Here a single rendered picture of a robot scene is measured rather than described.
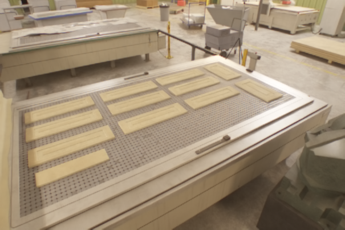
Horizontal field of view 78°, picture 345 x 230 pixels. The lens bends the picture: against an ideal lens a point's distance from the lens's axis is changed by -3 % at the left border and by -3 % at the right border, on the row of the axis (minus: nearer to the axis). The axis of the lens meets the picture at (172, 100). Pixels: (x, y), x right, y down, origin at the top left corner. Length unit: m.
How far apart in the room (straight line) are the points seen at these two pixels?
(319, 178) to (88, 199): 1.52
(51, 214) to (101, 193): 0.30
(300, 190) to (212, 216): 0.90
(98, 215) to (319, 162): 1.42
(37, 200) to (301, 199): 1.85
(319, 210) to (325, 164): 0.42
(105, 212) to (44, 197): 0.41
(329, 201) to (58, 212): 1.86
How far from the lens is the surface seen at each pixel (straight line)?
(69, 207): 1.58
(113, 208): 1.53
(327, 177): 1.80
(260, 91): 2.72
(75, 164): 1.78
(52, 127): 2.24
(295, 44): 7.59
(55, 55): 5.16
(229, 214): 2.52
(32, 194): 1.75
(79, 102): 2.51
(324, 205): 2.04
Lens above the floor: 2.10
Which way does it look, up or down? 31 degrees down
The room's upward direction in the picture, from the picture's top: straight up
